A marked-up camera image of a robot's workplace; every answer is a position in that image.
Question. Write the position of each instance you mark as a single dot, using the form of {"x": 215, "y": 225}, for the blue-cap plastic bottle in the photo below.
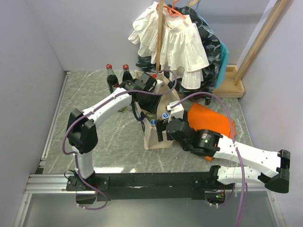
{"x": 153, "y": 122}
{"x": 165, "y": 116}

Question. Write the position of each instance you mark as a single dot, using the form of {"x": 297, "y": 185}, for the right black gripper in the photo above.
{"x": 160, "y": 125}

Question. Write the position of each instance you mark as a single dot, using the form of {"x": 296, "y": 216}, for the folded orange cloth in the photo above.
{"x": 200, "y": 117}

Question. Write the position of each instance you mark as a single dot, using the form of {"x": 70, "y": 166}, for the wooden clothes rack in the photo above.
{"x": 232, "y": 85}

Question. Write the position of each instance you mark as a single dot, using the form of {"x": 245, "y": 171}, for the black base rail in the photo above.
{"x": 129, "y": 186}

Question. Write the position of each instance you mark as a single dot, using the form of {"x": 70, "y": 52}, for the dark shark print garment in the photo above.
{"x": 212, "y": 48}

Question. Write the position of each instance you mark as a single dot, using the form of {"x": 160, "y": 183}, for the dark green glass bottle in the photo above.
{"x": 122, "y": 109}

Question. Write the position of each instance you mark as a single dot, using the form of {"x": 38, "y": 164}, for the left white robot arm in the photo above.
{"x": 82, "y": 126}

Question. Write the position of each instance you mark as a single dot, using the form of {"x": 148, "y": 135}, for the teal blue garment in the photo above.
{"x": 223, "y": 64}

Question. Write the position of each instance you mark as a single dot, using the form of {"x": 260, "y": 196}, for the wooden clothes hanger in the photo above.
{"x": 192, "y": 3}

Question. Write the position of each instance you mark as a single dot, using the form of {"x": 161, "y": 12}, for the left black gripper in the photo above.
{"x": 152, "y": 107}

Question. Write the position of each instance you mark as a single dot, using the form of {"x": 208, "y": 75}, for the beige canvas tote bag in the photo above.
{"x": 149, "y": 131}

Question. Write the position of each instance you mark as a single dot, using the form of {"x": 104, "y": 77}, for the orange clothes hanger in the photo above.
{"x": 172, "y": 11}

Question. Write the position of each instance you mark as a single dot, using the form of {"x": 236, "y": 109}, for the left blue-cap plastic bottle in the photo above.
{"x": 153, "y": 122}

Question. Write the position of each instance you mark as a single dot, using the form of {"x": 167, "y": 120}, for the white pleated garment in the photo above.
{"x": 182, "y": 50}

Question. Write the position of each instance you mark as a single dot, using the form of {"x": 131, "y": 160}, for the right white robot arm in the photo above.
{"x": 272, "y": 168}

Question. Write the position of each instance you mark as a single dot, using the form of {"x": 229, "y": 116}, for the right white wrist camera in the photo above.
{"x": 175, "y": 110}

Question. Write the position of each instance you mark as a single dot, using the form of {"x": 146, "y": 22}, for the coca-cola glass bottle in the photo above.
{"x": 112, "y": 80}
{"x": 126, "y": 74}

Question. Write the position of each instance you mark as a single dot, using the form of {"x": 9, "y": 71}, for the right blue-cap plastic bottle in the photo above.
{"x": 165, "y": 116}

